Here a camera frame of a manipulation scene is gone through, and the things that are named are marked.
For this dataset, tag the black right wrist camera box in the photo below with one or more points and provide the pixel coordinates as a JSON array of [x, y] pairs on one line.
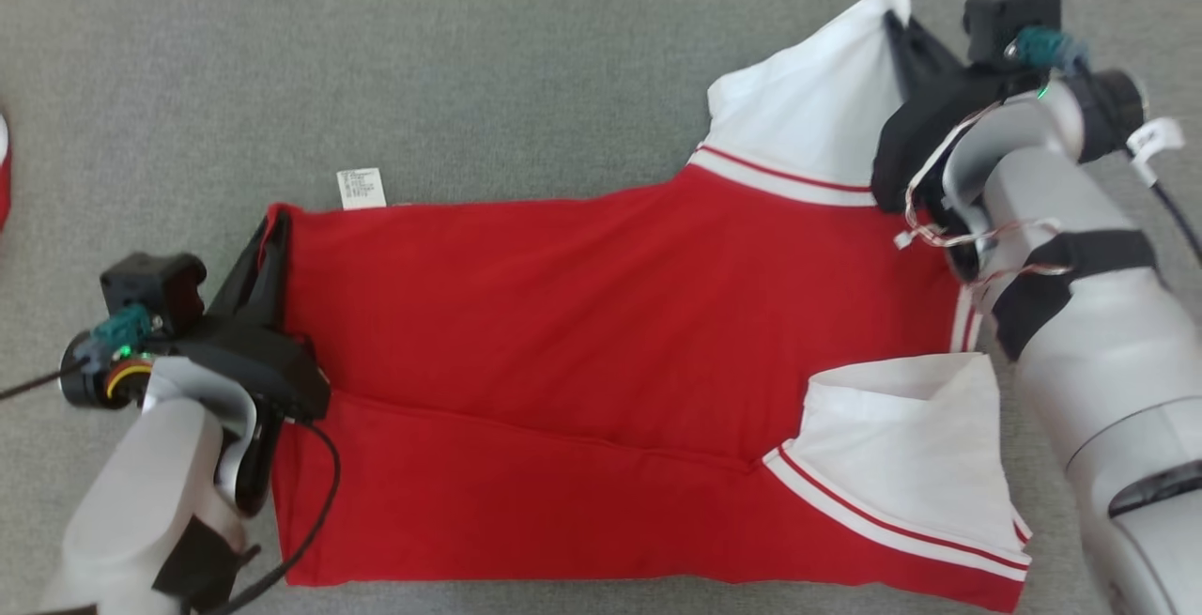
[[1009, 9]]

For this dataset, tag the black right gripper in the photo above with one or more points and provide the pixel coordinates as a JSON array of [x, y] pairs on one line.
[[925, 136]]

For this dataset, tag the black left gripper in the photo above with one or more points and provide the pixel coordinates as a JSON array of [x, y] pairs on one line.
[[272, 366]]

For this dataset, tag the red white basketball shorts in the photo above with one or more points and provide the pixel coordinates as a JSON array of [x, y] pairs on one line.
[[3, 164]]

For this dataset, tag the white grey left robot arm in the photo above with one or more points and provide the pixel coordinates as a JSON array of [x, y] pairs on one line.
[[141, 493]]

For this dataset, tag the red Bulls basketball jersey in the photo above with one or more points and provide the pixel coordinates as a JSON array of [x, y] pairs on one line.
[[582, 333]]

